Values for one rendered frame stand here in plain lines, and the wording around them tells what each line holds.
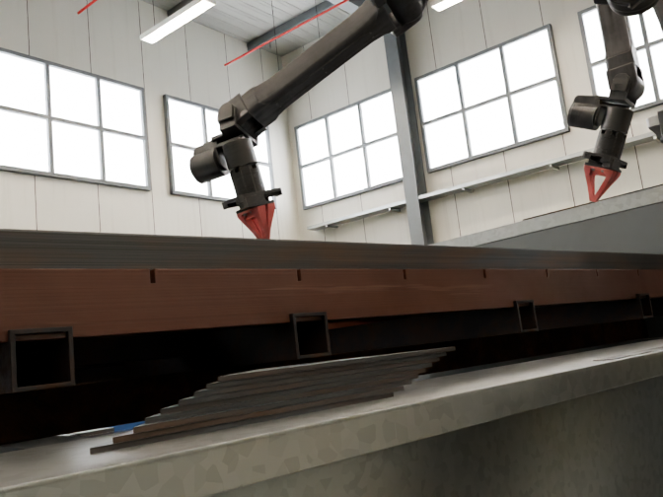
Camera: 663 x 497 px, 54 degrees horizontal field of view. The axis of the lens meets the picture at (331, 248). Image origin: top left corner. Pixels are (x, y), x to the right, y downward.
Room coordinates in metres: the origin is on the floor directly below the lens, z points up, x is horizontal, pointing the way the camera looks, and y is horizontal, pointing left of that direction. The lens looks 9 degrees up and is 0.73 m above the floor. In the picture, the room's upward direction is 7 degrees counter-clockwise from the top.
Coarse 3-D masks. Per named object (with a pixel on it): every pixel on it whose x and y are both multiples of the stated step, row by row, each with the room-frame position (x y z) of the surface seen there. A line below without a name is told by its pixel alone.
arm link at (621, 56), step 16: (608, 16) 1.32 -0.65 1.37; (624, 16) 1.31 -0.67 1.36; (608, 32) 1.33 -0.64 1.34; (624, 32) 1.31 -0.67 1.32; (608, 48) 1.33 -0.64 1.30; (624, 48) 1.31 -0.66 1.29; (608, 64) 1.33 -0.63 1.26; (624, 64) 1.31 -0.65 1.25; (608, 80) 1.33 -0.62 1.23; (640, 80) 1.32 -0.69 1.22; (640, 96) 1.35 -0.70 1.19
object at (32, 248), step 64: (0, 256) 0.57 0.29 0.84; (64, 256) 0.60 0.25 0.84; (128, 256) 0.65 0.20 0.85; (192, 256) 0.70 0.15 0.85; (256, 256) 0.75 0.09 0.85; (320, 256) 0.82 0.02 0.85; (384, 256) 0.90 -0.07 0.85; (448, 256) 1.00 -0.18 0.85; (512, 256) 1.12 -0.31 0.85; (576, 256) 1.27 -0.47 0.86; (640, 256) 1.47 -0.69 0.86
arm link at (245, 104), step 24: (384, 0) 1.07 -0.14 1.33; (360, 24) 1.10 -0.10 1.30; (384, 24) 1.11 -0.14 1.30; (408, 24) 1.14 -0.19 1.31; (312, 48) 1.14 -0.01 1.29; (336, 48) 1.12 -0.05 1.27; (360, 48) 1.14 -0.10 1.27; (288, 72) 1.15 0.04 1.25; (312, 72) 1.14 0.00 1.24; (240, 96) 1.18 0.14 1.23; (264, 96) 1.16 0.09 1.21; (288, 96) 1.17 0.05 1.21; (240, 120) 1.17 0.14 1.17; (264, 120) 1.20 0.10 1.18
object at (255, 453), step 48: (432, 384) 0.76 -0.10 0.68; (480, 384) 0.67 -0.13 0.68; (528, 384) 0.67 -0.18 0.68; (576, 384) 0.73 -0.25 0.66; (624, 384) 0.81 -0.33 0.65; (240, 432) 0.48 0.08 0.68; (288, 432) 0.46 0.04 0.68; (336, 432) 0.49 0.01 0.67; (384, 432) 0.53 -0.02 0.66; (432, 432) 0.57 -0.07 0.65; (0, 480) 0.37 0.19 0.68; (48, 480) 0.36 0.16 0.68; (96, 480) 0.37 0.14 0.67; (144, 480) 0.39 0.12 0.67; (192, 480) 0.41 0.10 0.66; (240, 480) 0.43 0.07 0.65
